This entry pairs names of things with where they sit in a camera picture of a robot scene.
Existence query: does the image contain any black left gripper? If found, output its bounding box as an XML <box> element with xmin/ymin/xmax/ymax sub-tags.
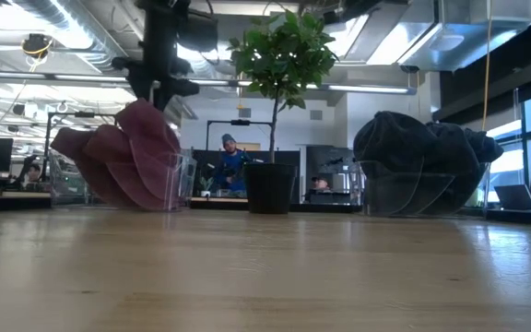
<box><xmin>111</xmin><ymin>54</ymin><xmax>201</xmax><ymax>101</ymax></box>

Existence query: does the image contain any red cap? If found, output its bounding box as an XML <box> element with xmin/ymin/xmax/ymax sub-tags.
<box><xmin>83</xmin><ymin>123</ymin><xmax>143</xmax><ymax>211</ymax></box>
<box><xmin>50</xmin><ymin>126</ymin><xmax>110</xmax><ymax>204</ymax></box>
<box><xmin>114</xmin><ymin>98</ymin><xmax>183</xmax><ymax>212</ymax></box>

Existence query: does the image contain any dark gray cap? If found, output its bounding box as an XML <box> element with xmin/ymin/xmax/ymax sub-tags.
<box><xmin>352</xmin><ymin>110</ymin><xmax>440</xmax><ymax>216</ymax></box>
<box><xmin>424</xmin><ymin>120</ymin><xmax>505</xmax><ymax>216</ymax></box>

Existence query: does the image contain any clear acrylic hat holder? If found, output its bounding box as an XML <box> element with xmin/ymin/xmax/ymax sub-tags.
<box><xmin>357</xmin><ymin>159</ymin><xmax>492</xmax><ymax>218</ymax></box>
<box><xmin>47</xmin><ymin>147</ymin><xmax>198</xmax><ymax>213</ymax></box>

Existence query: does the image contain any small potted plant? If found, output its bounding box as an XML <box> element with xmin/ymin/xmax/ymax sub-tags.
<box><xmin>199</xmin><ymin>176</ymin><xmax>216</xmax><ymax>198</ymax></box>

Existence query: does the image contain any person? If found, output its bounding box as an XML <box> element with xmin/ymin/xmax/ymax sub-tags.
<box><xmin>24</xmin><ymin>161</ymin><xmax>43</xmax><ymax>191</ymax></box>
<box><xmin>212</xmin><ymin>133</ymin><xmax>254</xmax><ymax>195</ymax></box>
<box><xmin>309</xmin><ymin>175</ymin><xmax>334</xmax><ymax>193</ymax></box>

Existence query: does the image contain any small green-leaved tree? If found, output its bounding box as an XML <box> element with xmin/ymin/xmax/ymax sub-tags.
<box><xmin>226</xmin><ymin>9</ymin><xmax>339</xmax><ymax>165</ymax></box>

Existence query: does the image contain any black plant pot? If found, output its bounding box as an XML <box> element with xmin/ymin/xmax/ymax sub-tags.
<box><xmin>242</xmin><ymin>161</ymin><xmax>298</xmax><ymax>216</ymax></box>

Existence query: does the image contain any wooden background desk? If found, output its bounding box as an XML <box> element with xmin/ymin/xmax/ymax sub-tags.
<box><xmin>0</xmin><ymin>189</ymin><xmax>53</xmax><ymax>212</ymax></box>

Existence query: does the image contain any gray laptop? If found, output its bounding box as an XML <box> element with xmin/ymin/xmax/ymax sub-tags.
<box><xmin>493</xmin><ymin>184</ymin><xmax>531</xmax><ymax>213</ymax></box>

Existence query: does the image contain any ceiling cable reel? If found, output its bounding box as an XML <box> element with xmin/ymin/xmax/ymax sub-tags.
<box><xmin>20</xmin><ymin>32</ymin><xmax>54</xmax><ymax>60</ymax></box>

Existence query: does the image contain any silver ventilation duct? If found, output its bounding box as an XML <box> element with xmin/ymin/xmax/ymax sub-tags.
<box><xmin>366</xmin><ymin>0</ymin><xmax>531</xmax><ymax>73</ymax></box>

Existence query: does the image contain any yellow hanging cable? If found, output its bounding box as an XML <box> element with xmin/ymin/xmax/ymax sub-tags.
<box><xmin>480</xmin><ymin>18</ymin><xmax>493</xmax><ymax>133</ymax></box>

